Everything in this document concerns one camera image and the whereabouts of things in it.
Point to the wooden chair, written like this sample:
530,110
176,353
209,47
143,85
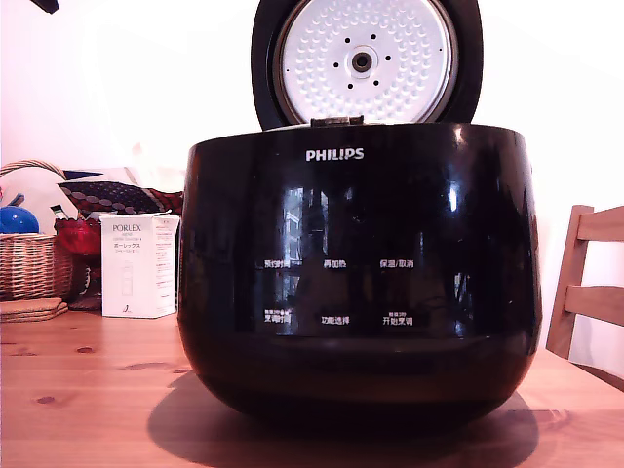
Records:
570,273

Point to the stack of cork coasters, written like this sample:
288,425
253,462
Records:
29,309

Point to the white Porlex box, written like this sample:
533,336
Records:
131,273

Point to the black Philips rice cooker body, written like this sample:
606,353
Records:
361,219

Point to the red glass bowl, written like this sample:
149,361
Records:
78,236

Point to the dark patterned cloth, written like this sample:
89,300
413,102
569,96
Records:
112,197

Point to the woven wicker basket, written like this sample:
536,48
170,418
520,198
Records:
29,268

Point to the blue ball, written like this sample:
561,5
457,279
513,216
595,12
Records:
17,222

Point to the white round object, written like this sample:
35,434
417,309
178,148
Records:
34,192

